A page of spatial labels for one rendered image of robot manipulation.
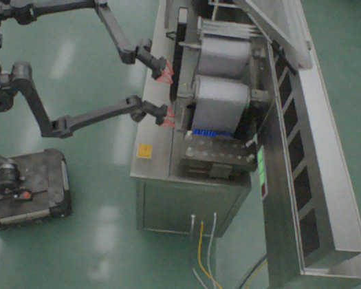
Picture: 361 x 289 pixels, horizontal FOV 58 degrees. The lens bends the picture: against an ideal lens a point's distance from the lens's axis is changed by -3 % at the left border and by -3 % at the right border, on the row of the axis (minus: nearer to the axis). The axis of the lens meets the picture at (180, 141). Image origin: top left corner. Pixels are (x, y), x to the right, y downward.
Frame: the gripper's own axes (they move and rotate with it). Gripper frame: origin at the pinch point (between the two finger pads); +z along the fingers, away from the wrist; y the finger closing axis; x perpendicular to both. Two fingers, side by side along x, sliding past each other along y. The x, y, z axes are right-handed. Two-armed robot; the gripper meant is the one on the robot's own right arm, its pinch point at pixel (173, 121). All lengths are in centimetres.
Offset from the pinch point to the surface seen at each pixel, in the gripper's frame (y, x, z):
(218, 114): 0.2, 20.2, 13.4
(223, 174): 22.1, 5.3, 30.9
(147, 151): 11.3, -18.5, -2.8
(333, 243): 81, 73, 5
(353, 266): 80, 64, 31
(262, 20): 13, 77, -20
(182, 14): -42, 30, -21
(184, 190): 26.1, -17.3, 23.2
